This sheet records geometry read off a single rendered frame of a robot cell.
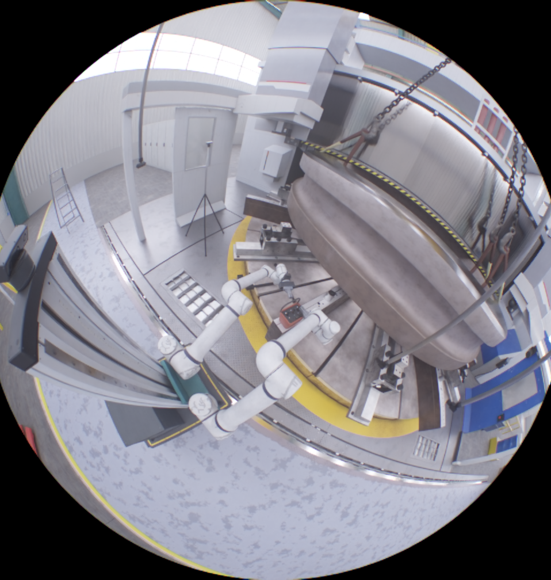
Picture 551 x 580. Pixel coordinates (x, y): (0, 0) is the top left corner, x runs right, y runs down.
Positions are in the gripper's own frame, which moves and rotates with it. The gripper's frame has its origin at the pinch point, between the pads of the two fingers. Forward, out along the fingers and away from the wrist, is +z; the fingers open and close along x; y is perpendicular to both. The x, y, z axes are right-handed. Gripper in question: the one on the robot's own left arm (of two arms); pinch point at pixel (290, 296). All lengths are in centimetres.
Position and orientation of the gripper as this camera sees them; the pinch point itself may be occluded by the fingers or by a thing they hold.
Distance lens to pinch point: 144.0
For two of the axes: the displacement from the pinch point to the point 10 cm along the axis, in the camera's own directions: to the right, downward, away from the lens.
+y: -2.4, 6.0, 7.6
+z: 2.2, 8.0, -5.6
